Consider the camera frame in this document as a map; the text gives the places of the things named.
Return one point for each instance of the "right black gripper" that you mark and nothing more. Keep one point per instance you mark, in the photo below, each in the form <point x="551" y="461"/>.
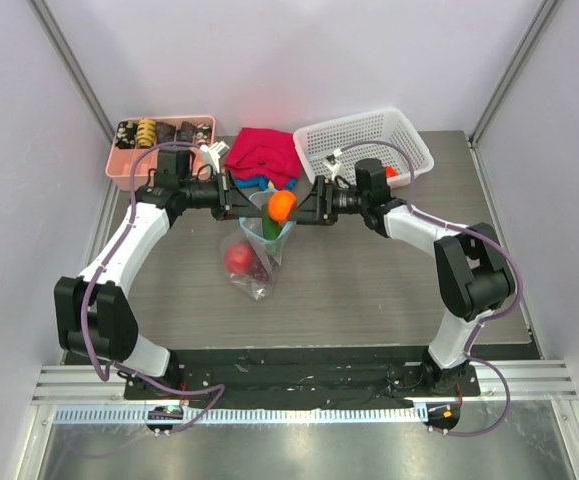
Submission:
<point x="324" y="200"/>

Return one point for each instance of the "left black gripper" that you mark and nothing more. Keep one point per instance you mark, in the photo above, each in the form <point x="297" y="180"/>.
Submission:
<point x="231" y="202"/>

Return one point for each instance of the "orange fruit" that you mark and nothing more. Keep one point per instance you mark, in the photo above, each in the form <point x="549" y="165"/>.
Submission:
<point x="281" y="205"/>

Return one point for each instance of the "green cucumber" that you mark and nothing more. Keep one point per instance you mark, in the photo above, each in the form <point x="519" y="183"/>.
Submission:
<point x="271" y="229"/>

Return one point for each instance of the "clear zip top bag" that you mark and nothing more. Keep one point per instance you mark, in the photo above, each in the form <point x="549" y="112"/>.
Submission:
<point x="269" y="252"/>

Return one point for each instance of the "red apple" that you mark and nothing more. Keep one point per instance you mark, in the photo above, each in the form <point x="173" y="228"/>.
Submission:
<point x="238" y="258"/>

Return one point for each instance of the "purple grape bunch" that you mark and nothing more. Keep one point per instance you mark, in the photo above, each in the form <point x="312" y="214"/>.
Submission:
<point x="261" y="280"/>

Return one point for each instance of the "red pepper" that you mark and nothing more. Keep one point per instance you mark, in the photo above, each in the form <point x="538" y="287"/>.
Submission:
<point x="390" y="172"/>

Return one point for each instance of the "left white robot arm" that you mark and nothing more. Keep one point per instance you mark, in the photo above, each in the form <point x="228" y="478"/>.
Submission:
<point x="94" y="318"/>

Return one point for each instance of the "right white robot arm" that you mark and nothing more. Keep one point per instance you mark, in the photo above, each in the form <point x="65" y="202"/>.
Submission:
<point x="474" y="276"/>

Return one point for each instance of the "blue folded cloth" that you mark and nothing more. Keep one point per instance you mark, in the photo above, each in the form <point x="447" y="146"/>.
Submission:
<point x="263" y="183"/>

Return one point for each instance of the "red folded cloth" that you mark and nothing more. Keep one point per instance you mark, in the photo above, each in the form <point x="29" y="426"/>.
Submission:
<point x="262" y="152"/>

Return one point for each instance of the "floral end roll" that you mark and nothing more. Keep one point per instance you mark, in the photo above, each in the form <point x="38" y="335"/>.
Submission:
<point x="203" y="133"/>

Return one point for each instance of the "black patterned roll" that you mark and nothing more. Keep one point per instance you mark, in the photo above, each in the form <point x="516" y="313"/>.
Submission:
<point x="186" y="132"/>

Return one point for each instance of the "white plastic basket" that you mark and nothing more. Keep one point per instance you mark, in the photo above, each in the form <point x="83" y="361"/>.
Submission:
<point x="385" y="134"/>

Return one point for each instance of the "dark brown roll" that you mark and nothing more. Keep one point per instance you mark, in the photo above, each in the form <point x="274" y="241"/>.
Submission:
<point x="165" y="132"/>

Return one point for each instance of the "yellow striped roll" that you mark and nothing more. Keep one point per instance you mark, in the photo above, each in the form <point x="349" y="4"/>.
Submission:
<point x="146" y="133"/>

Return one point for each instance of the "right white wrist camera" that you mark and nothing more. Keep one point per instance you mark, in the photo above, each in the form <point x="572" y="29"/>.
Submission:
<point x="334" y="165"/>

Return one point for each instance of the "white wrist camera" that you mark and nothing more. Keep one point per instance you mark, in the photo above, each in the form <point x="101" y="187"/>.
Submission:
<point x="213" y="153"/>
<point x="334" y="165"/>

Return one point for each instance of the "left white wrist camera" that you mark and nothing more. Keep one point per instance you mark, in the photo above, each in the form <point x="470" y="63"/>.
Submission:
<point x="213" y="153"/>

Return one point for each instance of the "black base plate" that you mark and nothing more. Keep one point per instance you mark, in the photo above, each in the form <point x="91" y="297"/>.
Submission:
<point x="342" y="378"/>

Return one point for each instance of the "white slotted cable duct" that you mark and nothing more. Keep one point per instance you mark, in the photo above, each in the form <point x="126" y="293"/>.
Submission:
<point x="162" y="415"/>

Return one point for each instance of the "aluminium frame rail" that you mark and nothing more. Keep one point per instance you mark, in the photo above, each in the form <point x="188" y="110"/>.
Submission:
<point x="521" y="380"/>

